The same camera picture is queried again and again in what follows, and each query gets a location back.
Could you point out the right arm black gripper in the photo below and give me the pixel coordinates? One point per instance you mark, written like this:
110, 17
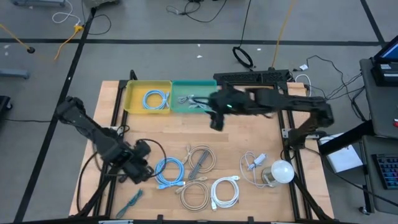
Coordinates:
228, 102

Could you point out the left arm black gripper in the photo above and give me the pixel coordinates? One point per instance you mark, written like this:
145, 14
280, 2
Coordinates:
138, 165

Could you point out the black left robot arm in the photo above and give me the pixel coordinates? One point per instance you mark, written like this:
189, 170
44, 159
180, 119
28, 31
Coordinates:
93, 130

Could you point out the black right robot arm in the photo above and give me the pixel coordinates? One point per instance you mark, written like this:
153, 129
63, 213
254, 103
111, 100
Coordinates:
295, 104

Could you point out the teal plastic tray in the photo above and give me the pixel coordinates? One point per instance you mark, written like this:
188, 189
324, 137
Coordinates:
186, 88

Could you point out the black table clamp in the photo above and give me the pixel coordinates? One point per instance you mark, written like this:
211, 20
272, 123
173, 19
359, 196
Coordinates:
160, 217
250, 219

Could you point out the yellow plastic tray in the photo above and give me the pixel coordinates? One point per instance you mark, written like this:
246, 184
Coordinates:
132, 102

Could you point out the white globe lamp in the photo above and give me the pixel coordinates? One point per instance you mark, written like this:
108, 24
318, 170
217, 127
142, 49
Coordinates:
282, 171

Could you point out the small white tag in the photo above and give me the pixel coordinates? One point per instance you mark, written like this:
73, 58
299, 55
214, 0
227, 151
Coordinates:
303, 67

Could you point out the black diagonal desk bar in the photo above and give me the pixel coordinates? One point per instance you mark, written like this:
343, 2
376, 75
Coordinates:
345, 140

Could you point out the black chair base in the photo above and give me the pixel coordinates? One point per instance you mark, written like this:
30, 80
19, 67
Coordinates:
3, 105

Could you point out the white box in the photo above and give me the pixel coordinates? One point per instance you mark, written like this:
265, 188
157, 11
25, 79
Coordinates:
343, 161

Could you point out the grey floor equipment base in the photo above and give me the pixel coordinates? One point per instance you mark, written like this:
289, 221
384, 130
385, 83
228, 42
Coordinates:
99, 2

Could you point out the short grey metal foot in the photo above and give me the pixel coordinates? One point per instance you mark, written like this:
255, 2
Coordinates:
14, 73

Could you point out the grey desk with laptop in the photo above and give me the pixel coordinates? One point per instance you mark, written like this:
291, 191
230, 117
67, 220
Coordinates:
382, 109

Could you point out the grey desk with keyboard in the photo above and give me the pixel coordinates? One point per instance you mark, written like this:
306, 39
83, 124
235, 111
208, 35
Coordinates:
382, 143

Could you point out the black laptop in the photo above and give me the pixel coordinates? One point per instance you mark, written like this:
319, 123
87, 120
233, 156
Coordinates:
385, 73

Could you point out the black caster wheel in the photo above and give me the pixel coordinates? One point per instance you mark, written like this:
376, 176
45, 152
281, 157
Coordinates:
363, 210

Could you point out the small red object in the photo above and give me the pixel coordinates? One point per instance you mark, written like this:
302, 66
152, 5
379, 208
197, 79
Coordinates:
395, 123

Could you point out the long grey metal foot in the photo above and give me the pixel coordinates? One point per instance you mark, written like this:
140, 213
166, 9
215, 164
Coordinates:
37, 3

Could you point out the black backlit keyboard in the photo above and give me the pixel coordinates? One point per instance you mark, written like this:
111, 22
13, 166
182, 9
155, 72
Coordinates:
387, 171

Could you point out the black metal table frame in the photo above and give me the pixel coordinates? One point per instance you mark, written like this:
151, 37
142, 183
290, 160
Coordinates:
109, 199

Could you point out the black perforated mount bar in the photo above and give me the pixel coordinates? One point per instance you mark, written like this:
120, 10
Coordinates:
248, 76

